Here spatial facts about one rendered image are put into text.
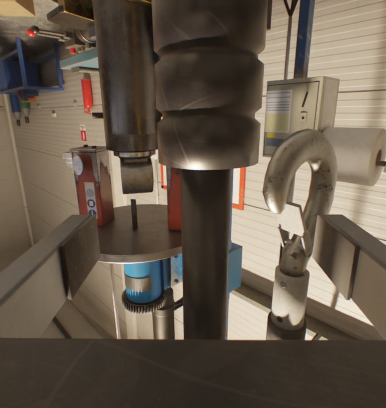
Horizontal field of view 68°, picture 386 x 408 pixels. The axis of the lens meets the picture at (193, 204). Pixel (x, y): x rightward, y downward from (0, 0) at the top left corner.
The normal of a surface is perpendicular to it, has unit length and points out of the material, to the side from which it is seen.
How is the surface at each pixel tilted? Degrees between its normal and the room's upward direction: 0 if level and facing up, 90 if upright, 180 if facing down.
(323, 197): 90
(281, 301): 90
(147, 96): 90
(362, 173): 64
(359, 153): 101
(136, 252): 180
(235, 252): 90
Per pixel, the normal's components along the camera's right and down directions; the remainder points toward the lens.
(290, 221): -0.73, 0.58
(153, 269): 0.74, 0.19
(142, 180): 0.26, 0.33
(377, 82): -0.72, 0.22
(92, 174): -0.19, 0.29
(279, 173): 0.05, 0.11
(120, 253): 0.00, -0.95
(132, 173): 0.24, -0.05
